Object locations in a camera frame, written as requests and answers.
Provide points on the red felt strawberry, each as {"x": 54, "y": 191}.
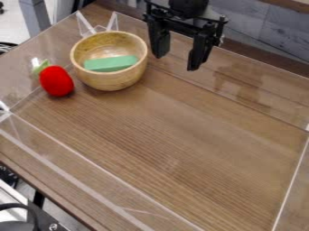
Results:
{"x": 54, "y": 78}

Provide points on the green rectangular block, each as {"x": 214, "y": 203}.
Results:
{"x": 110, "y": 64}

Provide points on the wooden bowl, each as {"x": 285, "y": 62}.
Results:
{"x": 110, "y": 44}

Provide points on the grey table leg post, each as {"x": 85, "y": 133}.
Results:
{"x": 35, "y": 15}

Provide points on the clear acrylic tray walls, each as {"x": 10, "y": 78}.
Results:
{"x": 193, "y": 151}

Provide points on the black metal bracket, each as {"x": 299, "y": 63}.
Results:
{"x": 47, "y": 222}

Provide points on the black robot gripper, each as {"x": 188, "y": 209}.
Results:
{"x": 192, "y": 18}

